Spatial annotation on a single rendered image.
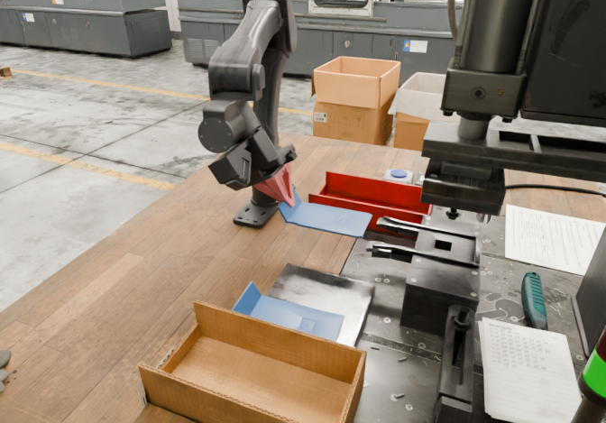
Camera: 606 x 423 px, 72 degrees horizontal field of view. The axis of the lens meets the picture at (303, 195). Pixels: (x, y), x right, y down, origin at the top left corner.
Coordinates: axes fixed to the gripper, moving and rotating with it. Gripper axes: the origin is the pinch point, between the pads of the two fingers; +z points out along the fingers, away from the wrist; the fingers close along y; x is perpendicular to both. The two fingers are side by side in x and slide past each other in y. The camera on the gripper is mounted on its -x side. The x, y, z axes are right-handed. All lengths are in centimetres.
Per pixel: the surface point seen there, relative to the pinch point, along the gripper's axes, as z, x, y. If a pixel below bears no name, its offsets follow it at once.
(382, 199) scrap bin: 15.3, 23.2, 5.8
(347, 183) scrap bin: 8.7, 23.3, -0.1
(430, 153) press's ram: -1.5, -5.4, 28.2
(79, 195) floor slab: -18, 113, -229
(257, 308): 7.6, -18.9, -1.9
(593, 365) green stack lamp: 15, -27, 39
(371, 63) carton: 11, 268, -60
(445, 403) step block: 16.1, -29.9, 25.3
